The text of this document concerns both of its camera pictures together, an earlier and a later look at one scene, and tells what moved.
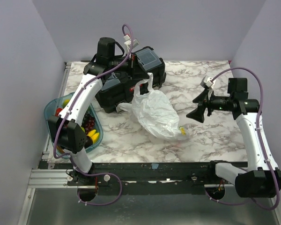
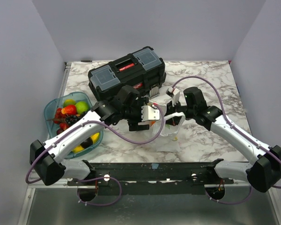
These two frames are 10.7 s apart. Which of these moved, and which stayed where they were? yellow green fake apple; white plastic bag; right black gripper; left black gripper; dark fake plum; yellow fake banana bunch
Moved: right black gripper; left black gripper; white plastic bag
Stayed: dark fake plum; yellow fake banana bunch; yellow green fake apple
